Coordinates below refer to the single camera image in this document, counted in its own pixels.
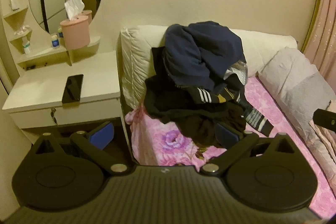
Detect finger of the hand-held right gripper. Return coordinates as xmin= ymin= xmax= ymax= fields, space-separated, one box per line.
xmin=313 ymin=109 xmax=336 ymax=132

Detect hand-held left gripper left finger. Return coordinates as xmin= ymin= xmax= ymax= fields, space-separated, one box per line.
xmin=34 ymin=121 xmax=133 ymax=176

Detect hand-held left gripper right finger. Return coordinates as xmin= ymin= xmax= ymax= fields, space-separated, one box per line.
xmin=199 ymin=122 xmax=297 ymax=176

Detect dark grey-striped garment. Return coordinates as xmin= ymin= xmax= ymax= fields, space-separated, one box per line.
xmin=240 ymin=102 xmax=274 ymax=137

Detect black white-striped jacket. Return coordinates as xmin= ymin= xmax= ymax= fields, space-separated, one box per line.
xmin=189 ymin=85 xmax=237 ymax=105

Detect black garment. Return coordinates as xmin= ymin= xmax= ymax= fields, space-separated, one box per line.
xmin=144 ymin=47 xmax=248 ymax=149

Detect navy blue garment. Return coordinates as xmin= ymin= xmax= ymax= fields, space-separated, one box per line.
xmin=163 ymin=21 xmax=248 ymax=93

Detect grey-green pillow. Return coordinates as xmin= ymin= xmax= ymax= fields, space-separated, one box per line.
xmin=287 ymin=73 xmax=336 ymax=136

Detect black smartphone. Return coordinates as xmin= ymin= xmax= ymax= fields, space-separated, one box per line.
xmin=62 ymin=74 xmax=84 ymax=104

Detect pink floral bed sheet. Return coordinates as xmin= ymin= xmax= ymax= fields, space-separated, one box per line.
xmin=125 ymin=76 xmax=336 ymax=215

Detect white vanity table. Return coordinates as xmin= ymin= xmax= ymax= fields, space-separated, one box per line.
xmin=0 ymin=0 xmax=125 ymax=142

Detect white padded headboard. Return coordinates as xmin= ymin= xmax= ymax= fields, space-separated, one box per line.
xmin=120 ymin=25 xmax=298 ymax=109

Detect pink curtain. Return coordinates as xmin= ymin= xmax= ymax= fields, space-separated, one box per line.
xmin=301 ymin=0 xmax=336 ymax=84

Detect pink tissue box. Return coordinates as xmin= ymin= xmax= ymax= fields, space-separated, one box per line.
xmin=60 ymin=15 xmax=91 ymax=50

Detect white plastic bottle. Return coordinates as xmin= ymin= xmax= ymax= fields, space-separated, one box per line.
xmin=22 ymin=37 xmax=32 ymax=55

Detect small bead trinkets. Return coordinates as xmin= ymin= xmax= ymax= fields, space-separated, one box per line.
xmin=14 ymin=25 xmax=31 ymax=36

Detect white tissue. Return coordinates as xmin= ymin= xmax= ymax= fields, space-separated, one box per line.
xmin=64 ymin=0 xmax=86 ymax=21

